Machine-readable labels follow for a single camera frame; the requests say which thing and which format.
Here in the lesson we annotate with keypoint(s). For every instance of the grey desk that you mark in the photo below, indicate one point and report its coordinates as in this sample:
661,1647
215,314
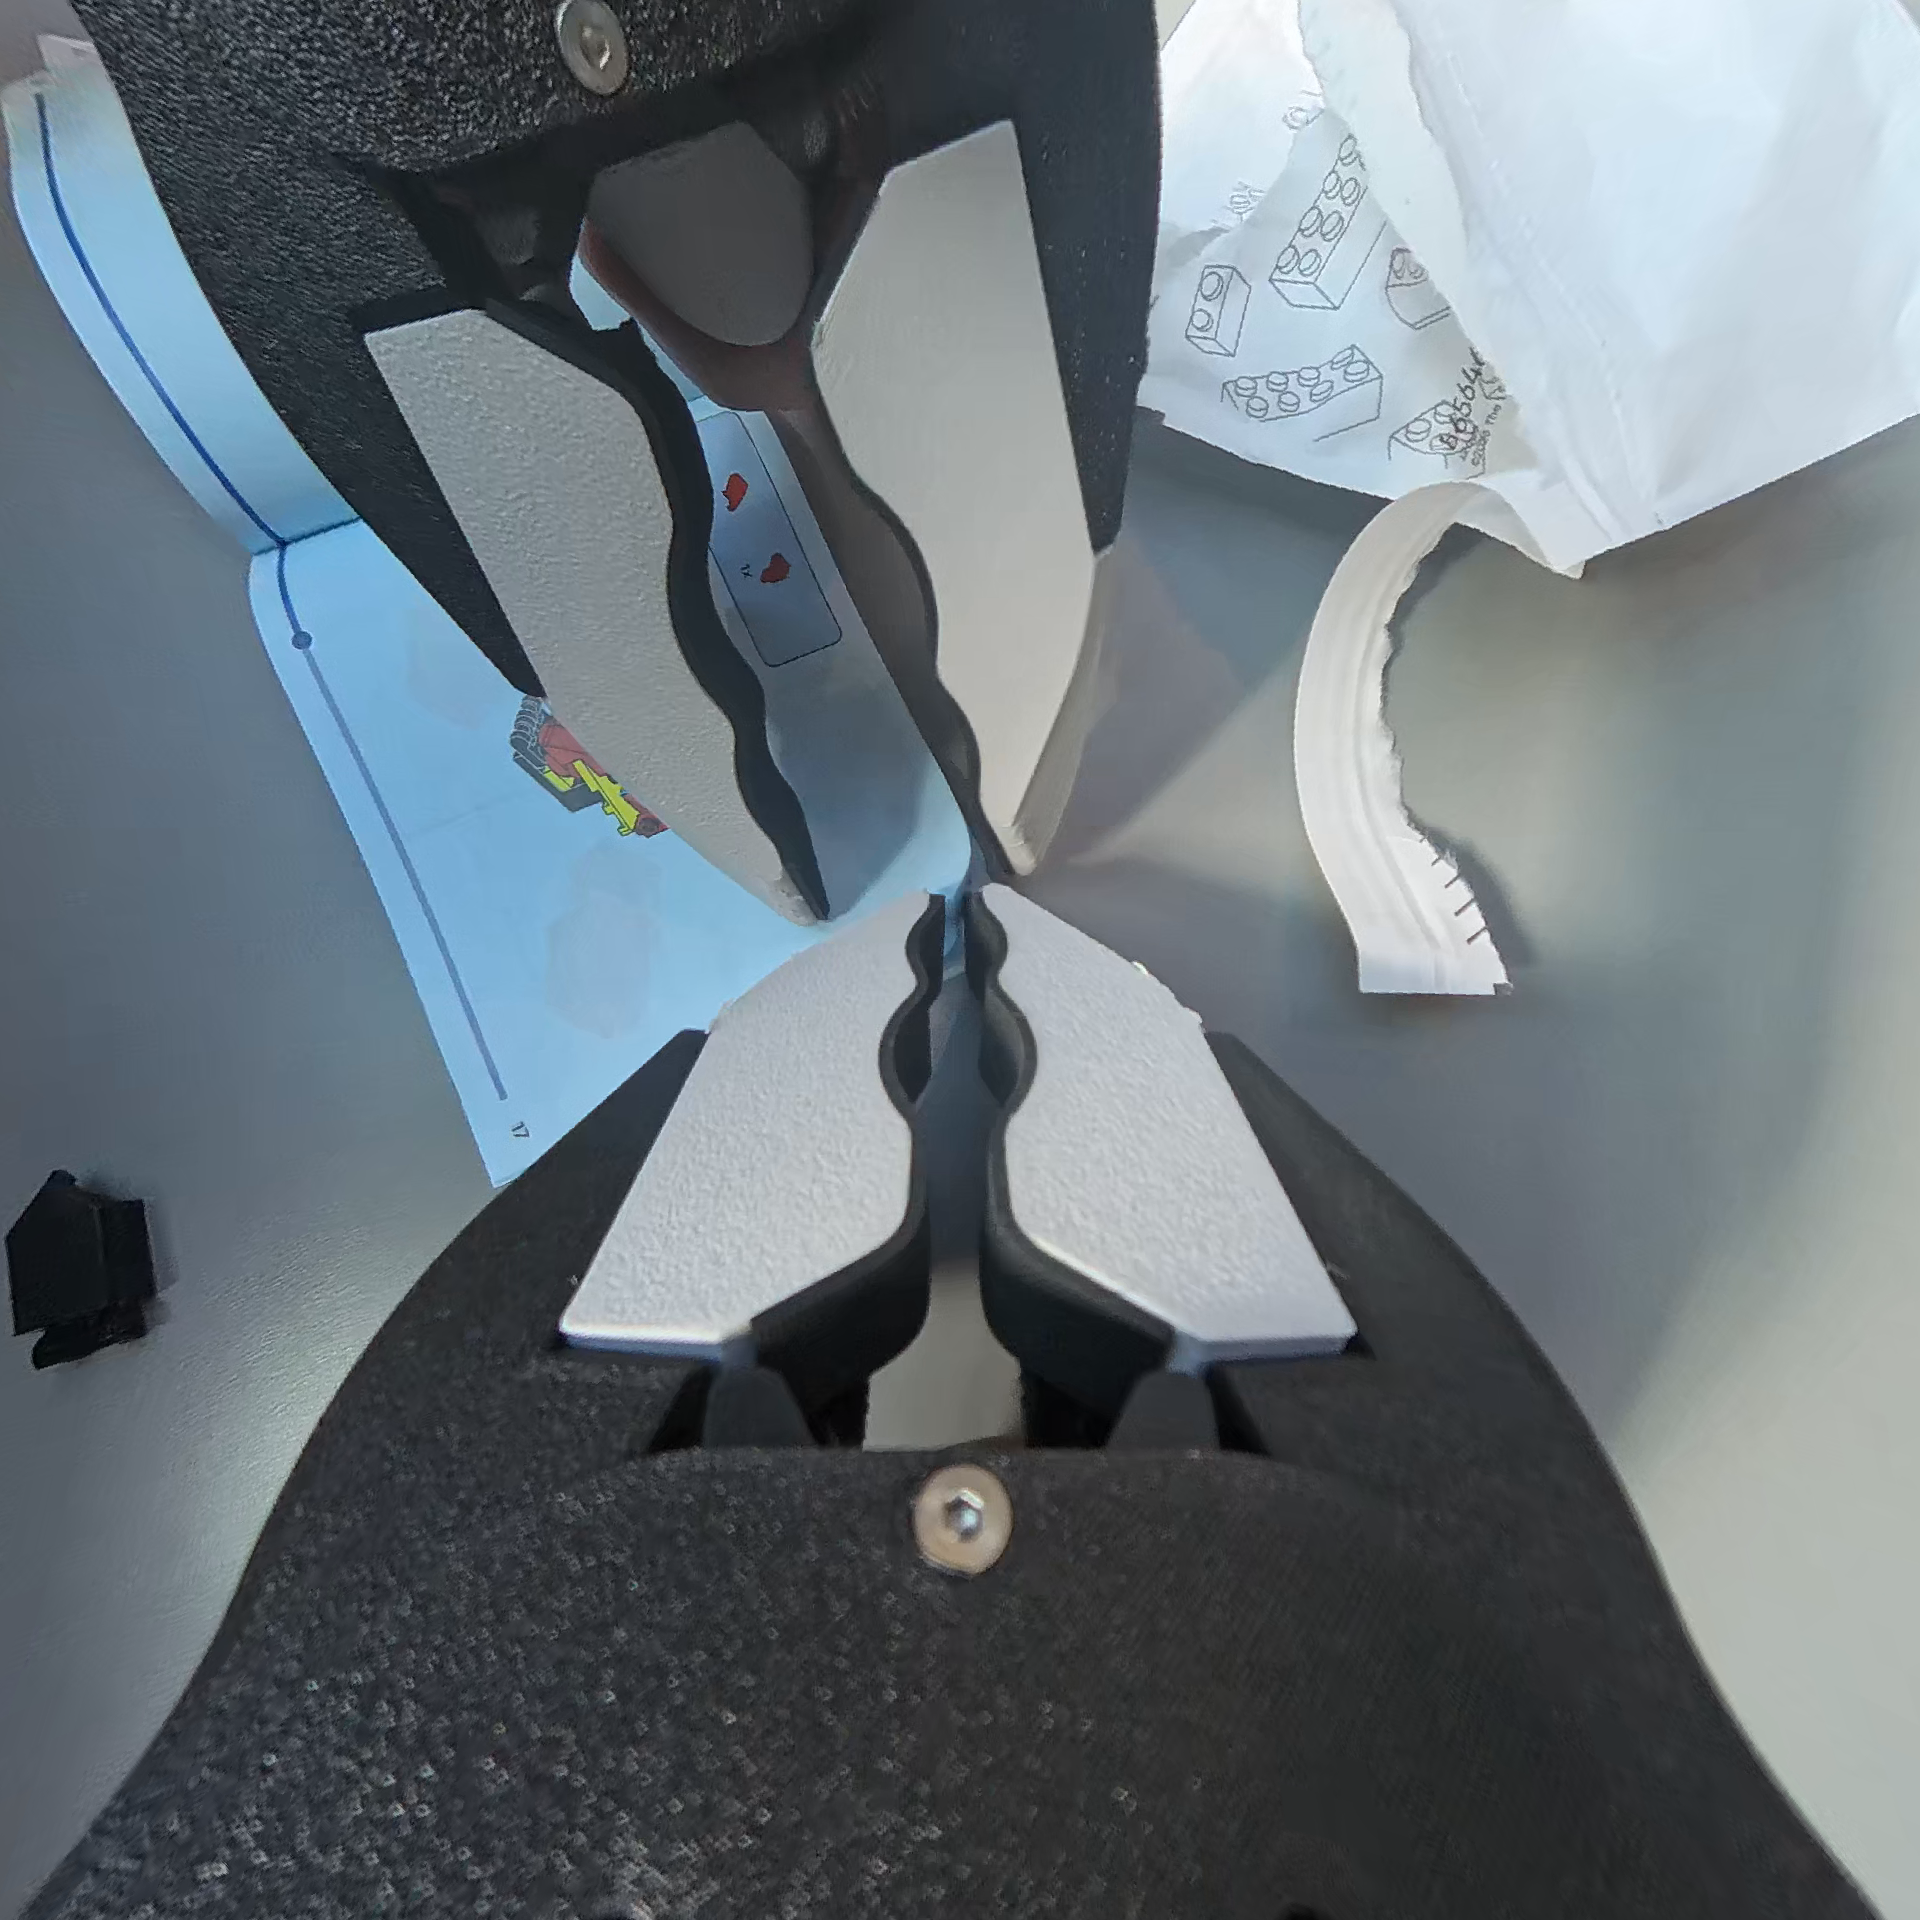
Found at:
1200,721

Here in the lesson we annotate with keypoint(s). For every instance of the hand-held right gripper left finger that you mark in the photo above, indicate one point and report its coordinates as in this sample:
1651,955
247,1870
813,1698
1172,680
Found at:
751,1185

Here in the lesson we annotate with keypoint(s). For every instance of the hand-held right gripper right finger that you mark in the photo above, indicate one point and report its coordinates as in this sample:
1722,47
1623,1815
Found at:
1170,1185

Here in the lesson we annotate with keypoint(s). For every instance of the torn white paper strip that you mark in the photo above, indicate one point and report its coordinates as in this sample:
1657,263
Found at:
1351,751

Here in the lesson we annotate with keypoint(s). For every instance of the torn white paper bag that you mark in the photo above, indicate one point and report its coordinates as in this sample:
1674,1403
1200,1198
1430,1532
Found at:
1651,225

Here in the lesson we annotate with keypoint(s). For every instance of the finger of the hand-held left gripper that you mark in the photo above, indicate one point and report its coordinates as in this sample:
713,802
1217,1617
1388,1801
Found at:
571,571
974,450

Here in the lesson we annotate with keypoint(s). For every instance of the small black Lego piece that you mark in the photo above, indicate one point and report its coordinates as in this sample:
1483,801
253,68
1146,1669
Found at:
75,1261

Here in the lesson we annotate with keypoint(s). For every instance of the light blue instruction booklet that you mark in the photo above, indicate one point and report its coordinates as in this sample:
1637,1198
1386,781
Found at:
420,900

